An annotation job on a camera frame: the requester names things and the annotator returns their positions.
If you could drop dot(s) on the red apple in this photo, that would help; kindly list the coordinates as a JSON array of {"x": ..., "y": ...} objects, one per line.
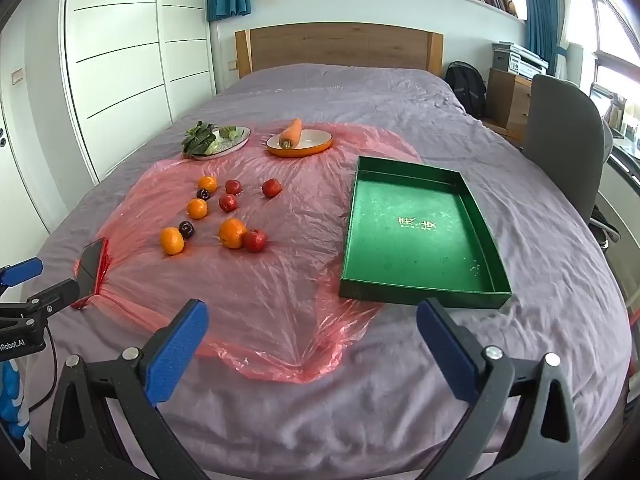
[
  {"x": 255, "y": 240},
  {"x": 228, "y": 203},
  {"x": 233, "y": 187},
  {"x": 271, "y": 188}
]

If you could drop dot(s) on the grey chair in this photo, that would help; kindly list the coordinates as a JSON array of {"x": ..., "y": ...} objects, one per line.
[{"x": 565, "y": 135}]

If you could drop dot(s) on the white plate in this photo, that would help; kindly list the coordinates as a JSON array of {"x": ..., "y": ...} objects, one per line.
[{"x": 237, "y": 144}]

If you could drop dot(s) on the carrot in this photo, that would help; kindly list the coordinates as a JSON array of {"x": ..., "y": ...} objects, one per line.
[{"x": 291, "y": 132}]

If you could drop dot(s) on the orange oval dish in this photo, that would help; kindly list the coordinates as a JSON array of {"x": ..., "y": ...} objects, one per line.
[{"x": 312, "y": 143}]

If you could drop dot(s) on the black backpack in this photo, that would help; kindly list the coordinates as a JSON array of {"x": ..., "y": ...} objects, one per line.
[{"x": 465, "y": 87}]

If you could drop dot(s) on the green tray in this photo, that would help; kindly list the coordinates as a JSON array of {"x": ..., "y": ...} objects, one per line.
[{"x": 415, "y": 245}]

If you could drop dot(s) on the dark leafy bok choy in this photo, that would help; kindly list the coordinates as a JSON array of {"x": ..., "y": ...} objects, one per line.
[{"x": 197, "y": 137}]

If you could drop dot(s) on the orange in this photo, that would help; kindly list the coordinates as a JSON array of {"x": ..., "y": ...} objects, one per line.
[
  {"x": 207, "y": 183},
  {"x": 197, "y": 208},
  {"x": 232, "y": 233},
  {"x": 172, "y": 240}
]

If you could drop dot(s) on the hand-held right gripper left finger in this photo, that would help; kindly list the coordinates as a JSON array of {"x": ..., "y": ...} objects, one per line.
[{"x": 175, "y": 355}]

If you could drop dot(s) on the grey printer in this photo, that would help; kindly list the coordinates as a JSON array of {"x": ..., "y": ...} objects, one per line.
[{"x": 517, "y": 60}]

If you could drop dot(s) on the wall switch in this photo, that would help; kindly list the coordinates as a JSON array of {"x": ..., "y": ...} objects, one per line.
[{"x": 17, "y": 76}]

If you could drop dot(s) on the small pale bok choy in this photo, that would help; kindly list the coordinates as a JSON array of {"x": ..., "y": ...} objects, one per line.
[{"x": 229, "y": 133}]

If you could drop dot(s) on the pink plastic sheet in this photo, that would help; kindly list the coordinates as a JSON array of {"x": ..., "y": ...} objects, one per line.
[{"x": 280, "y": 280}]

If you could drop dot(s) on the person's left hand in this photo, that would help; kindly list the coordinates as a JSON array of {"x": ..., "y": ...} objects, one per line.
[{"x": 7, "y": 400}]

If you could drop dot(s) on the long teal curtain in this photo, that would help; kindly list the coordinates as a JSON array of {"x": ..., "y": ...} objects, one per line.
[{"x": 540, "y": 15}]

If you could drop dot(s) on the wooden headboard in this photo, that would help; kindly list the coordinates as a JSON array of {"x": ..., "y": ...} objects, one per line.
[{"x": 340, "y": 45}]

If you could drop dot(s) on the dark plum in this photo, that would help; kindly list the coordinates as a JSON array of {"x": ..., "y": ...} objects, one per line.
[
  {"x": 203, "y": 194},
  {"x": 187, "y": 230}
]

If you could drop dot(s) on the red and black tray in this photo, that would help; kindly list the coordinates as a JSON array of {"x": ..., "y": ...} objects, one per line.
[{"x": 90, "y": 267}]

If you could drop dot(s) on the white wardrobe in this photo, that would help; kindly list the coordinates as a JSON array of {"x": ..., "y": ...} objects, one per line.
[{"x": 125, "y": 60}]

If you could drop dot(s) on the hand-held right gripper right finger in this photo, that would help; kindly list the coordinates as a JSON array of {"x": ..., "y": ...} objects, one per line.
[{"x": 450, "y": 355}]

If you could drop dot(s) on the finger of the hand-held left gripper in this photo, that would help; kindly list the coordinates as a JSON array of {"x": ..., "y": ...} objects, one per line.
[
  {"x": 55, "y": 297},
  {"x": 22, "y": 270}
]

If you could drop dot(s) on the wooden drawer cabinet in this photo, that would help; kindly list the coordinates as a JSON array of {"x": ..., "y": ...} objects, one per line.
[{"x": 507, "y": 100}]

